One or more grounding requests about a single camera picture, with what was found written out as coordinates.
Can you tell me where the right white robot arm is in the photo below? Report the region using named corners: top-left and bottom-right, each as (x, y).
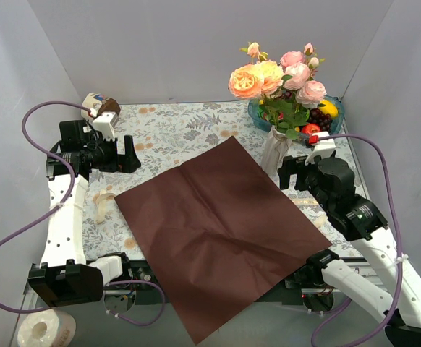
top-left (278, 155), bottom-right (421, 346)

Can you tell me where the teal plastic fruit basket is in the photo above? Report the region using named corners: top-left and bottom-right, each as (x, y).
top-left (248, 91), bottom-right (345, 143)

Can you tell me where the floral patterned table mat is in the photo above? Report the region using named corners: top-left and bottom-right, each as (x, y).
top-left (51, 100), bottom-right (374, 261)

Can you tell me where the white tissue roll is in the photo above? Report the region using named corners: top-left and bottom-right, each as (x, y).
top-left (17, 309), bottom-right (76, 347)

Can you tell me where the dark red grape bunch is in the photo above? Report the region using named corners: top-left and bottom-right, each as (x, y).
top-left (307, 108), bottom-right (333, 132)

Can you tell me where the right yellow mango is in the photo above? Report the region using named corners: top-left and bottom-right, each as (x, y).
top-left (318, 99), bottom-right (339, 119)

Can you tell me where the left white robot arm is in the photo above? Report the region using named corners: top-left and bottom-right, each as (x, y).
top-left (28, 112), bottom-right (141, 308)

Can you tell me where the pale pink rose stem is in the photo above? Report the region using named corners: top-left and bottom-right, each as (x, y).
top-left (283, 62), bottom-right (327, 109)

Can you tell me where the peach rose stem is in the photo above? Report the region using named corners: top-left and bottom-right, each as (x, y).
top-left (228, 64), bottom-right (268, 99)
top-left (240, 42), bottom-right (284, 98)

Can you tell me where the white ceramic vase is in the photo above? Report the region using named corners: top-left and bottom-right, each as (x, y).
top-left (260, 126), bottom-right (293, 176)

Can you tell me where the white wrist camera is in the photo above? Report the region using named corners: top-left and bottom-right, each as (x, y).
top-left (305, 132), bottom-right (336, 166)
top-left (92, 111), bottom-right (119, 141)

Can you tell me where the red apple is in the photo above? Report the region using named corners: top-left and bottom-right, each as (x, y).
top-left (301, 124), bottom-right (321, 136)

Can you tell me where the deep pink rose stem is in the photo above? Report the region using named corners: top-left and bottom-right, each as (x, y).
top-left (280, 43), bottom-right (326, 72)

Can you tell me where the red wrapping paper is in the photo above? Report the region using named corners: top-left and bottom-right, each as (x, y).
top-left (116, 137), bottom-right (330, 343)

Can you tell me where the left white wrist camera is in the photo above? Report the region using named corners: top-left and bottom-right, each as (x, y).
top-left (92, 111), bottom-right (119, 141)

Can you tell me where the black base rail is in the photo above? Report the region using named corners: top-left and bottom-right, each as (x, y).
top-left (112, 252), bottom-right (334, 314)

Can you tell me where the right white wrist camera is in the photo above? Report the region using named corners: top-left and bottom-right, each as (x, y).
top-left (305, 132), bottom-right (336, 166)

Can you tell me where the brown-ended paper roll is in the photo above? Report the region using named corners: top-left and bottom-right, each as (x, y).
top-left (82, 93), bottom-right (121, 119)

